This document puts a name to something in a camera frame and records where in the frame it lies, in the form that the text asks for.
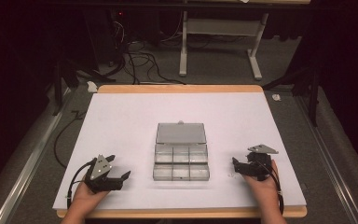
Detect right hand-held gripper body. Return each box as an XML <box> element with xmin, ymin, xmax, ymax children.
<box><xmin>245</xmin><ymin>144</ymin><xmax>279</xmax><ymax>182</ymax></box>

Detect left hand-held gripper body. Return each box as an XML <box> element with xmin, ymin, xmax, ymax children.
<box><xmin>84</xmin><ymin>154</ymin><xmax>125</xmax><ymax>194</ymax></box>

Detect person's right hand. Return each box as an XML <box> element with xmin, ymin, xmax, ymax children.
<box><xmin>242</xmin><ymin>160</ymin><xmax>281</xmax><ymax>203</ymax></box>

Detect person's left hand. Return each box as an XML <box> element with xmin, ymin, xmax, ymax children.
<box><xmin>73</xmin><ymin>180</ymin><xmax>110</xmax><ymax>209</ymax></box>

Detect white table sheet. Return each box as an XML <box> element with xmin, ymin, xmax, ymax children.
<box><xmin>52</xmin><ymin>91</ymin><xmax>308</xmax><ymax>211</ymax></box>

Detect clear plastic compartment box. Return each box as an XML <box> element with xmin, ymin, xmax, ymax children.
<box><xmin>152</xmin><ymin>120</ymin><xmax>211</xmax><ymax>182</ymax></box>

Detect black metal stand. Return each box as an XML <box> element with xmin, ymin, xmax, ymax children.
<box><xmin>51</xmin><ymin>59</ymin><xmax>116</xmax><ymax>117</ymax></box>
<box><xmin>262</xmin><ymin>66</ymin><xmax>321</xmax><ymax>127</ymax></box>

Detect dark computer tower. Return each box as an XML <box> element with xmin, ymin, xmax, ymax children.
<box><xmin>106</xmin><ymin>8</ymin><xmax>131</xmax><ymax>68</ymax></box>

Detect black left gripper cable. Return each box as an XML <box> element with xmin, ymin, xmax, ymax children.
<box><xmin>66</xmin><ymin>158</ymin><xmax>97</xmax><ymax>209</ymax></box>

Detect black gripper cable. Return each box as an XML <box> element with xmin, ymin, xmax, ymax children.
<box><xmin>66</xmin><ymin>158</ymin><xmax>97</xmax><ymax>209</ymax></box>
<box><xmin>255</xmin><ymin>160</ymin><xmax>284</xmax><ymax>216</ymax></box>

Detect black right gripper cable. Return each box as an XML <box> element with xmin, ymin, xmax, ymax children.
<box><xmin>255</xmin><ymin>160</ymin><xmax>284</xmax><ymax>216</ymax></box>

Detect thin black floor cable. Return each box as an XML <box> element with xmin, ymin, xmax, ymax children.
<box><xmin>53</xmin><ymin>110</ymin><xmax>88</xmax><ymax>169</ymax></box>

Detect silver metal rail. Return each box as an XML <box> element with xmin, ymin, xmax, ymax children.
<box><xmin>295</xmin><ymin>96</ymin><xmax>358</xmax><ymax>224</ymax></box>
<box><xmin>0</xmin><ymin>88</ymin><xmax>73</xmax><ymax>224</ymax></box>

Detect black floor cables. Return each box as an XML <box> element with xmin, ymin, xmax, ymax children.
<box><xmin>105</xmin><ymin>18</ymin><xmax>187</xmax><ymax>86</ymax></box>

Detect white metal desk frame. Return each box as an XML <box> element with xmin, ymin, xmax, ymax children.
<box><xmin>178</xmin><ymin>10</ymin><xmax>269</xmax><ymax>81</ymax></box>

